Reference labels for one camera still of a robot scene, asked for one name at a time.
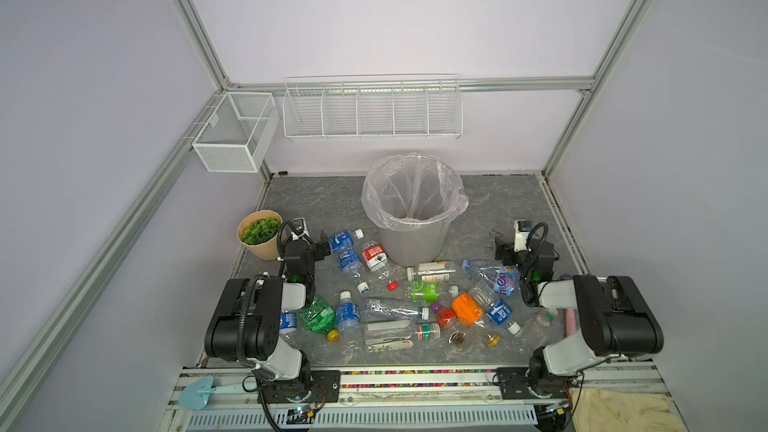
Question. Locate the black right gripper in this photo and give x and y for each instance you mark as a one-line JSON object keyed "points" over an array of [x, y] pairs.
{"points": [[504, 252]]}

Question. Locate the white wire wall shelf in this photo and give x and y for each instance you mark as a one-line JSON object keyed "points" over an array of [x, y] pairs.
{"points": [[390, 106]]}

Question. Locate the red label clear bottle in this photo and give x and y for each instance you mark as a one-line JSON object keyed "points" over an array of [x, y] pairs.
{"points": [[378, 262]]}

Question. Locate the grey mesh waste bin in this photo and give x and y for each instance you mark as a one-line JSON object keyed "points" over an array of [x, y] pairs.
{"points": [[412, 248]]}

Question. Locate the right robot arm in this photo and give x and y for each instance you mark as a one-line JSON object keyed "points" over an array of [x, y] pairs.
{"points": [[614, 318]]}

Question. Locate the white yellow label clear bottle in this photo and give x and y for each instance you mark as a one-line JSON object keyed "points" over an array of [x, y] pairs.
{"points": [[439, 271]]}

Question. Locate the beige pot with green plant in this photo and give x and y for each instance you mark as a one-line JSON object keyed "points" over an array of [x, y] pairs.
{"points": [[259, 233]]}

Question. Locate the clear bottle white cap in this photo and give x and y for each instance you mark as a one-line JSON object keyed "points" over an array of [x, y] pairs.
{"points": [[382, 309]]}

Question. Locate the pink stick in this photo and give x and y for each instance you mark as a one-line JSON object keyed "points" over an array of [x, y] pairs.
{"points": [[571, 322]]}

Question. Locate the red cap small bottle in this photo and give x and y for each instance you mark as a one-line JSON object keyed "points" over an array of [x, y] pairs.
{"points": [[446, 318]]}

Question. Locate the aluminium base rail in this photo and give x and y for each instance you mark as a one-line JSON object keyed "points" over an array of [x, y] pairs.
{"points": [[453, 397]]}

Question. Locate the large clear bottle colourful label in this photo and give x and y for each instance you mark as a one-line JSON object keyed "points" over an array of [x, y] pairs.
{"points": [[503, 279]]}

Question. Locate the crushed green bottle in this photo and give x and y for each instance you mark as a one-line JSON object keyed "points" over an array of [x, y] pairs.
{"points": [[319, 317]]}

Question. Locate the white mesh box basket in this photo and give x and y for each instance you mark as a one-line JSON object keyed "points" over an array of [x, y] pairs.
{"points": [[237, 133]]}

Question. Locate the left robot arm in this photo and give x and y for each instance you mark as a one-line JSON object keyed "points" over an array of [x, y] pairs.
{"points": [[245, 325]]}

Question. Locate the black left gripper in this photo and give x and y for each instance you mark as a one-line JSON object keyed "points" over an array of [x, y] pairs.
{"points": [[321, 246]]}

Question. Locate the teal plastic garden fork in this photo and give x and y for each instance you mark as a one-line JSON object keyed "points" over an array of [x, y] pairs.
{"points": [[196, 396]]}

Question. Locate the clear bottle green cap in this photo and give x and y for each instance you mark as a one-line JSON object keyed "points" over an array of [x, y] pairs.
{"points": [[539, 328]]}

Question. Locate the pepsi label bottle blue cap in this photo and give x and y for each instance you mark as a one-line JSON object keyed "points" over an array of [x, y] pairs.
{"points": [[288, 325]]}

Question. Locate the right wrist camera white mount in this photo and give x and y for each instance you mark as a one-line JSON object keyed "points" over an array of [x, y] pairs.
{"points": [[522, 229]]}

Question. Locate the orange label bottle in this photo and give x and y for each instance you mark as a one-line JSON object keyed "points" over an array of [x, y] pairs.
{"points": [[475, 319]]}

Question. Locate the blue label bottle white cap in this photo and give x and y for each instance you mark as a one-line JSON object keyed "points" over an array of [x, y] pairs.
{"points": [[348, 321]]}

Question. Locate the clear plastic bin liner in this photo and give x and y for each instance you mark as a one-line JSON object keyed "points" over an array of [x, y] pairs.
{"points": [[409, 192]]}

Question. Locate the green label clear bottle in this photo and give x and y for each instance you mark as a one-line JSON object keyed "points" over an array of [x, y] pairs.
{"points": [[430, 292]]}

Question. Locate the brown bottom clear bottle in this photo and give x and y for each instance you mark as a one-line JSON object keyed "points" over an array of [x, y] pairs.
{"points": [[458, 336]]}

